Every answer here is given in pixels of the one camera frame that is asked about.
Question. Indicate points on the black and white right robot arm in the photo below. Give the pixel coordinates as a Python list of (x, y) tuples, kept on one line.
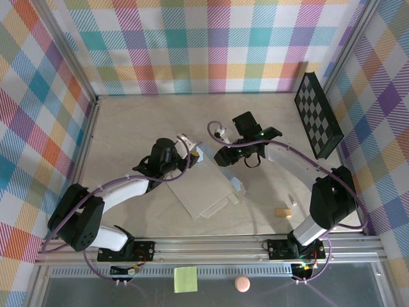
[(335, 198)]

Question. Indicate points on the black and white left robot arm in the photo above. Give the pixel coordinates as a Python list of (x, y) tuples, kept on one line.
[(80, 220)]

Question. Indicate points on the aluminium mounting rail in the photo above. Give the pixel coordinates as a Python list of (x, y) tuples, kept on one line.
[(207, 252)]

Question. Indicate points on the aluminium side rail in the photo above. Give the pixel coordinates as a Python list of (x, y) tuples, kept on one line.
[(91, 121), (346, 153)]

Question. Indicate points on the pink round disc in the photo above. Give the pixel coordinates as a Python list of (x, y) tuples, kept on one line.
[(242, 284)]

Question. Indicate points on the small wooden block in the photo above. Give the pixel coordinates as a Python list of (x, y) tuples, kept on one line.
[(283, 213)]

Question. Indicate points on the clear acrylic panel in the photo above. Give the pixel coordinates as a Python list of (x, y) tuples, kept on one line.
[(96, 294)]

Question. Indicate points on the small circuit board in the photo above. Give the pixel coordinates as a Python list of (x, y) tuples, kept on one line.
[(303, 271), (123, 270)]

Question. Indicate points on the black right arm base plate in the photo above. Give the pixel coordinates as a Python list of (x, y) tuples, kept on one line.
[(278, 249)]

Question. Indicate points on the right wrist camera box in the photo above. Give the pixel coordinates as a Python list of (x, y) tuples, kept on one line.
[(223, 135)]

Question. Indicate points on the small white cylinder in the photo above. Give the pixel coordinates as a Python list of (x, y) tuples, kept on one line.
[(293, 199)]

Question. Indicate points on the aluminium corner post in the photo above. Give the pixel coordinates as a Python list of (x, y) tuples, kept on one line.
[(67, 48), (350, 44)]

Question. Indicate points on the green sticky note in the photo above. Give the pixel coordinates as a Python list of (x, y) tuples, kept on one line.
[(186, 279)]

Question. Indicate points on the black checkerboard calibration board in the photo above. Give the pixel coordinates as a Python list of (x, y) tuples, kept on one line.
[(316, 115)]

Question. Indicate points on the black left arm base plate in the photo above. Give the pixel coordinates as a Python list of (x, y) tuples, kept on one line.
[(143, 249)]

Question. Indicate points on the white paper box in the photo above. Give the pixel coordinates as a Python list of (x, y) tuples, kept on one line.
[(204, 188)]

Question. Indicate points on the slotted metal strip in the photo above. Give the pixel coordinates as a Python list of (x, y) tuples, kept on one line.
[(223, 272)]

